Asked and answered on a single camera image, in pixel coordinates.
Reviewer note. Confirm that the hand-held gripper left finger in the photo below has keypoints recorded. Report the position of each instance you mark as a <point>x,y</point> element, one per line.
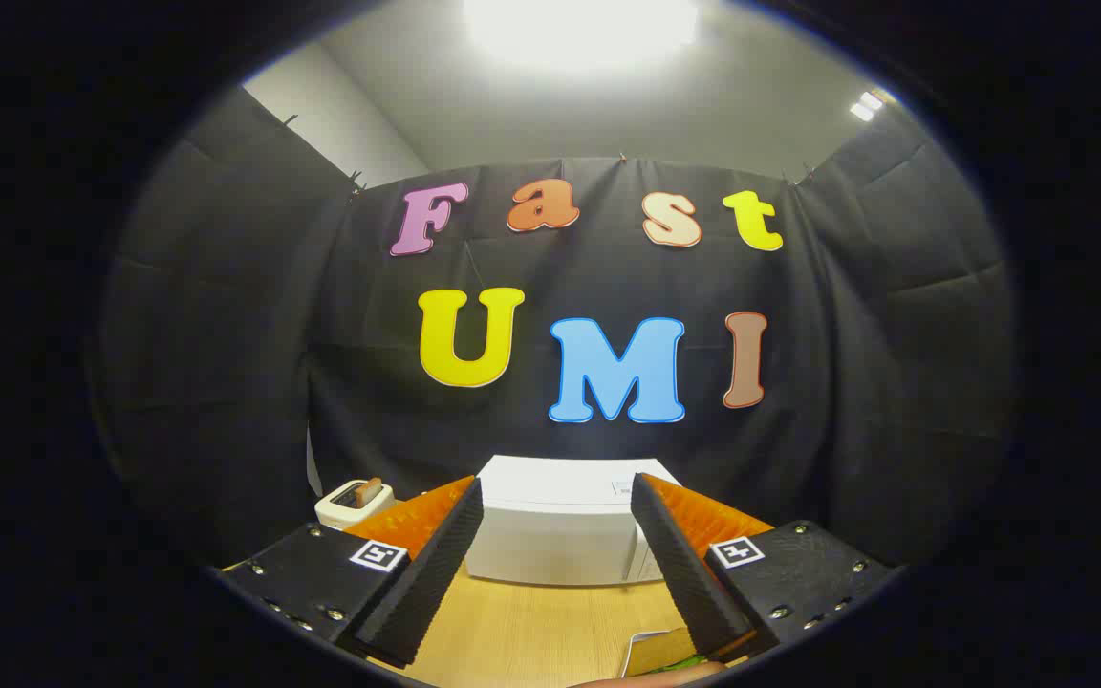
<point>436,564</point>

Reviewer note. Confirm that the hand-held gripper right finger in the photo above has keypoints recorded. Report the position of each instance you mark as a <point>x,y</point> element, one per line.
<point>680,564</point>

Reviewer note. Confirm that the brown food with green leaf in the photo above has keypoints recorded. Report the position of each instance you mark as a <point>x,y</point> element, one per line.
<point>660,655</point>

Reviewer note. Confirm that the white microwave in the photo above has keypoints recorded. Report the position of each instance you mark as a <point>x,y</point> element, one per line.
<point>550,526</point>

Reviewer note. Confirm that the bread slice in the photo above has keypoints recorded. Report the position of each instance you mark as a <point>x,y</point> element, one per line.
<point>370,491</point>

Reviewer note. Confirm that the cream toaster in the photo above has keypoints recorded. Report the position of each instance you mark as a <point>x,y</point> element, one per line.
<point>338,506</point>

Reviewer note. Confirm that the small ceiling light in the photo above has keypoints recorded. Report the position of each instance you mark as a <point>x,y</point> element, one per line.
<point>866,105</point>

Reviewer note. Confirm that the large ceiling light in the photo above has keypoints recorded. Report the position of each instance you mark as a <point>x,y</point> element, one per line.
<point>579,29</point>

